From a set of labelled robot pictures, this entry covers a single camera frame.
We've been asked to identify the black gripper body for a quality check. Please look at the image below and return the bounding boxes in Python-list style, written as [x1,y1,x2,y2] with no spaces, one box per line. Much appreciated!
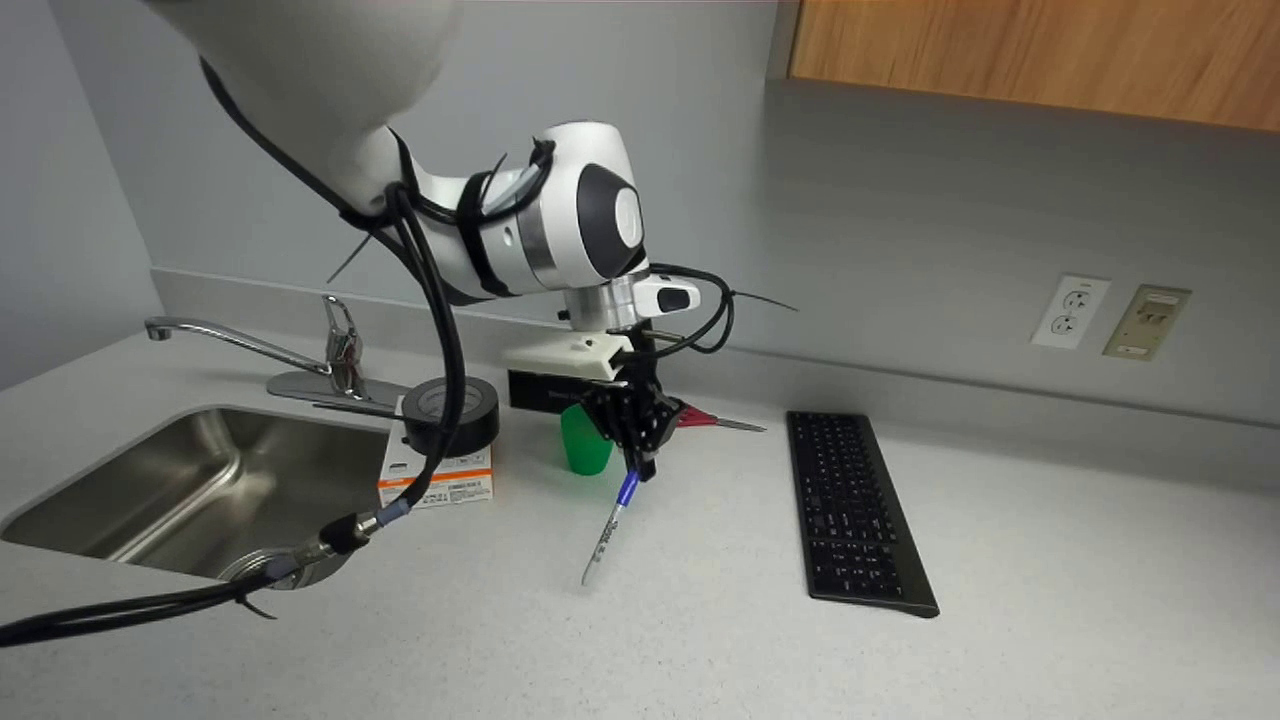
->
[585,351,681,451]

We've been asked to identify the blue and silver pen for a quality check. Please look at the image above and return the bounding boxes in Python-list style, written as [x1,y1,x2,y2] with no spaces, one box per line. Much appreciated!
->
[578,466,638,587]

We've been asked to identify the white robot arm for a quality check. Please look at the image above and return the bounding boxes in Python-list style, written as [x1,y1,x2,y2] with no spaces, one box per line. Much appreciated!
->
[143,0,663,381]

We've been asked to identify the green plastic cup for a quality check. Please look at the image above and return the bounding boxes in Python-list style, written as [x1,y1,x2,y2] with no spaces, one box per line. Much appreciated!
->
[561,402,613,477]

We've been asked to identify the orange and white box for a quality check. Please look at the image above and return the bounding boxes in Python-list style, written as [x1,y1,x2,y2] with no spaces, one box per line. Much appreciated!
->
[375,432,495,506]

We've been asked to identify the black keyboard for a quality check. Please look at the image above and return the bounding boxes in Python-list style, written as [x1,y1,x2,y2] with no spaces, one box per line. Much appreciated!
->
[783,413,940,614]

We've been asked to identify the chrome sink faucet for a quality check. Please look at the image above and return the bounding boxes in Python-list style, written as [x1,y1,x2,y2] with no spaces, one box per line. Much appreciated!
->
[143,296,405,413]

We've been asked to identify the stainless steel sink basin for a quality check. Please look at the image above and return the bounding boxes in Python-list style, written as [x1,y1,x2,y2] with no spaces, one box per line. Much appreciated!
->
[4,409,382,580]

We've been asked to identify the red handled scissors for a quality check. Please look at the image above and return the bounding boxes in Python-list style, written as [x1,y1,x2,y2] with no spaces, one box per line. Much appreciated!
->
[676,402,764,432]

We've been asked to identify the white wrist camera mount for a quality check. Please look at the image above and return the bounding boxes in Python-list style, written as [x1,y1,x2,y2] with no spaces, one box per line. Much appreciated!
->
[503,272,699,383]

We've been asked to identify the black duct tape roll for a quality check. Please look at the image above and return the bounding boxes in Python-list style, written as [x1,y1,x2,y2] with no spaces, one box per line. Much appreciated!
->
[400,372,503,460]

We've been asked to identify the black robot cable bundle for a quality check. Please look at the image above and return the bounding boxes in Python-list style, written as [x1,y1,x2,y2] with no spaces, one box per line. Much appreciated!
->
[0,54,739,652]

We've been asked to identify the white wall outlet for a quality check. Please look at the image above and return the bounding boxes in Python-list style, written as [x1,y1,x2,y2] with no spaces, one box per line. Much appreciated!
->
[1030,275,1109,347]

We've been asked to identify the wooden wall cabinet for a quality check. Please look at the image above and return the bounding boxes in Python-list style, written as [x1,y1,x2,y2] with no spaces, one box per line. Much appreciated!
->
[783,0,1280,131]

